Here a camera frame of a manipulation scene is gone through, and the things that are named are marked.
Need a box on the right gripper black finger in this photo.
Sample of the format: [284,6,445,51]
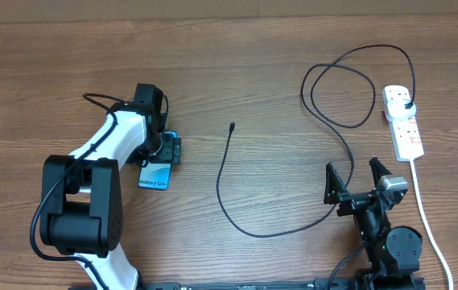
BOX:
[369,157,391,188]
[324,163,349,205]

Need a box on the Galaxy S24 smartphone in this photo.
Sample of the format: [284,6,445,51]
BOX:
[138,149,172,190]

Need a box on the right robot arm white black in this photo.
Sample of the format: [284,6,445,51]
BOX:
[315,157,426,290]

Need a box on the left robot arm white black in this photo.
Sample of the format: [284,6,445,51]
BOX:
[30,84,181,290]

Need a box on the white charger plug adapter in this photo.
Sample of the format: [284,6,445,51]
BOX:
[384,99,417,122]

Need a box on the white power strip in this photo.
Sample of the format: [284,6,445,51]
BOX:
[382,85,424,162]

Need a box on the white power strip cord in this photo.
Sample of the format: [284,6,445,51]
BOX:
[408,159,455,290]

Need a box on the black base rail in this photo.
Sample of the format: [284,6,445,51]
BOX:
[143,275,427,290]

